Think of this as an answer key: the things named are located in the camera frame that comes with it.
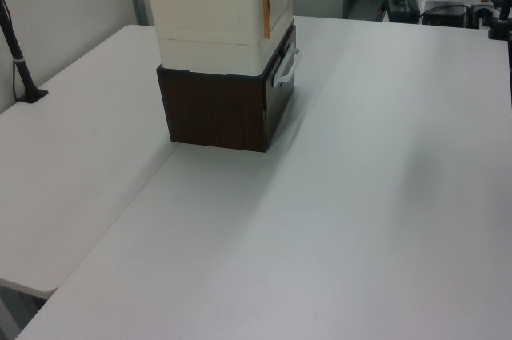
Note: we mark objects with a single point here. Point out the cream plastic storage cabinet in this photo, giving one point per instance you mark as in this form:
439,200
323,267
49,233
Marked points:
200,16

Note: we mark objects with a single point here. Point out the dark brown wooden drawer box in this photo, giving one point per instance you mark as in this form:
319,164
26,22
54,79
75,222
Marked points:
212,112

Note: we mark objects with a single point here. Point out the dark drawer front panel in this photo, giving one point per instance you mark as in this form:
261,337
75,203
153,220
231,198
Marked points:
280,96

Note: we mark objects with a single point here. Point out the black electronics box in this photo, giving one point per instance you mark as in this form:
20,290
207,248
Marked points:
445,14

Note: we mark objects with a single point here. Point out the black camera stand pole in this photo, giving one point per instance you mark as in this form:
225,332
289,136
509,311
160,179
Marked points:
18,56

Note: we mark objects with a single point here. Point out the black clamp mount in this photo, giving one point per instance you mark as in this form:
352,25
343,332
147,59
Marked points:
482,12

